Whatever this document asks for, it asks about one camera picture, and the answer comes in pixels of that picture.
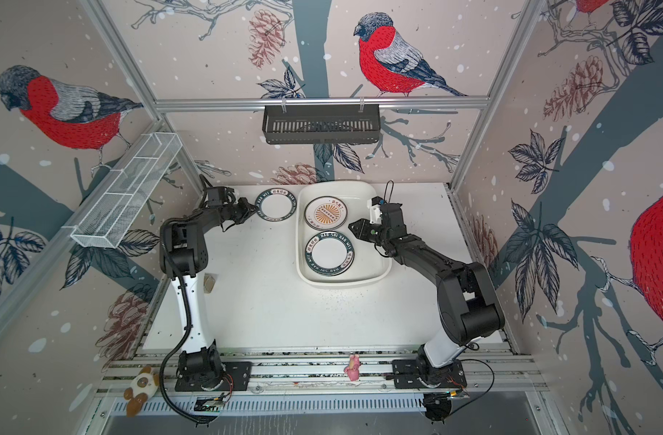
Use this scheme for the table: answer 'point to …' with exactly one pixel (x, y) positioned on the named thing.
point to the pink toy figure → (353, 369)
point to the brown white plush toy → (143, 387)
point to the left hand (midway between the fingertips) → (262, 201)
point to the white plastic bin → (371, 266)
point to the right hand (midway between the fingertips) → (353, 223)
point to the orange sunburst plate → (325, 213)
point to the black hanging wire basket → (321, 124)
